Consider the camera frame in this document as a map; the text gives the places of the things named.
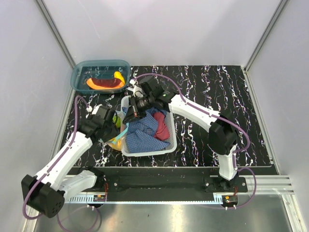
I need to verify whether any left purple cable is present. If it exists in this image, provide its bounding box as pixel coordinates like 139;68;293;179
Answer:
22;95;101;231

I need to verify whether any red cloth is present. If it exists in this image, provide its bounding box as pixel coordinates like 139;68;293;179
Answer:
153;112;170;141

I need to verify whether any clear zip top bag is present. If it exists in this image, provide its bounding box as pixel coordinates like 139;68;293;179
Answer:
114;111;128;145

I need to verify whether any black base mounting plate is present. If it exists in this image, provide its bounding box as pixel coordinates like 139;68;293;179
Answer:
105;172;248;203

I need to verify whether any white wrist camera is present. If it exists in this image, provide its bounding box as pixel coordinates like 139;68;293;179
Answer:
86;104;103;119
127;79;144;98

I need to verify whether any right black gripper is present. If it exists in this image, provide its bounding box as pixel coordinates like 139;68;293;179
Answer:
123;94;155;125

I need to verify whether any white plastic basket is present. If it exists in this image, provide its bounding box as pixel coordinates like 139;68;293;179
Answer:
121;107;177;157

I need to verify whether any blue transparent plastic tub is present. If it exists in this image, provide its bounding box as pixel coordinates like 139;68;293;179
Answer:
70;59;131;94

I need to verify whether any fake yellow banana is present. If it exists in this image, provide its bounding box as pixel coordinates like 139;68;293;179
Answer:
114;71;126;84

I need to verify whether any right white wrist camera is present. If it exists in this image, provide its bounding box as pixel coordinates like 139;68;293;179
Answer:
127;79;144;98

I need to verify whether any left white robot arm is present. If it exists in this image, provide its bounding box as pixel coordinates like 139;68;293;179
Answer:
21;105;120;218

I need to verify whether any blue checkered shirt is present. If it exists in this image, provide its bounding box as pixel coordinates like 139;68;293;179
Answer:
126;107;170;153

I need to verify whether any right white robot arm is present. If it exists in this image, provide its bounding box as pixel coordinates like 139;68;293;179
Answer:
124;73;246;192

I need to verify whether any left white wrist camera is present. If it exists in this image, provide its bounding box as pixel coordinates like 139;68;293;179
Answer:
86;104;103;119

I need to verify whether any fake yellow lemon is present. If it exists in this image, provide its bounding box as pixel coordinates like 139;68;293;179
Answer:
107;138;123;151

